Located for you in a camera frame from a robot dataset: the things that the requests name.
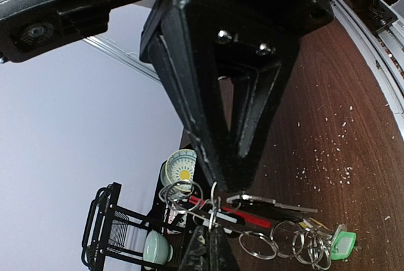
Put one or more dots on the aluminium front rail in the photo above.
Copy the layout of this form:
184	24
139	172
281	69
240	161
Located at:
382	53

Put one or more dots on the large keyring with red handle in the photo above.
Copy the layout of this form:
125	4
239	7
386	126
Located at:
309	241

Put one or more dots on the yellow daisy plate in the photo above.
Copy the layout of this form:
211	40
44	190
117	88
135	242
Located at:
180	166

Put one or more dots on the right aluminium frame post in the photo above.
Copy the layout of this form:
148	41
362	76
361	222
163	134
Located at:
129	59

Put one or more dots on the celadon green bowl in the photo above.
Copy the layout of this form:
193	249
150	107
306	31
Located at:
157	249

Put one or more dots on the pale green plate behind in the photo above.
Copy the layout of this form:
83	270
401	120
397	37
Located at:
163	178

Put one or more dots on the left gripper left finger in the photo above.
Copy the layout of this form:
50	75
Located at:
197	254

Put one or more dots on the pink patterned bowl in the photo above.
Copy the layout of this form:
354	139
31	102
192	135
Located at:
176	218

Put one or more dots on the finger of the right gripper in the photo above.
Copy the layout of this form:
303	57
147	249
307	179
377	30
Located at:
225	69

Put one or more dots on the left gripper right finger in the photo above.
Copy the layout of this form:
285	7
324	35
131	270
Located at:
221	256

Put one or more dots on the black wire dish rack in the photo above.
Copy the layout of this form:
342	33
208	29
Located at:
112	231

